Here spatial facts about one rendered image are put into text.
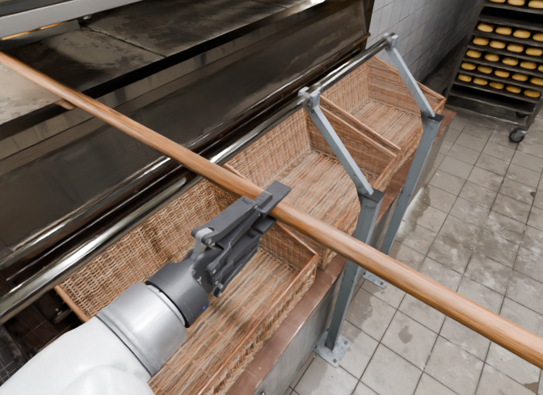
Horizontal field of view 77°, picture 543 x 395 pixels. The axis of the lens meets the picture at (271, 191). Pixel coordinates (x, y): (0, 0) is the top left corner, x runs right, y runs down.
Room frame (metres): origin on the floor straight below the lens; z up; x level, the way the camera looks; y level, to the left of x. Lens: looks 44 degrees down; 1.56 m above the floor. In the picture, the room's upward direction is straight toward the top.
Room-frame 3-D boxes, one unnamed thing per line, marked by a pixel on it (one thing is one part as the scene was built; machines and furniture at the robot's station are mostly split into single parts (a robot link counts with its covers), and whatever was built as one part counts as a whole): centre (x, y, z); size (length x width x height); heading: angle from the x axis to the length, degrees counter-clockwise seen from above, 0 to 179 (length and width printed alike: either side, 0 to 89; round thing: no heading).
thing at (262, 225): (0.36, 0.00, 1.17); 0.07 x 0.03 x 0.01; 143
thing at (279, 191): (0.36, 0.00, 1.21); 0.07 x 0.03 x 0.01; 143
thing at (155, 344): (0.17, 0.14, 1.19); 0.09 x 0.06 x 0.09; 53
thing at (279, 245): (0.54, 0.21, 0.72); 0.56 x 0.49 x 0.28; 142
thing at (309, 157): (1.00, -0.15, 0.72); 0.56 x 0.49 x 0.28; 143
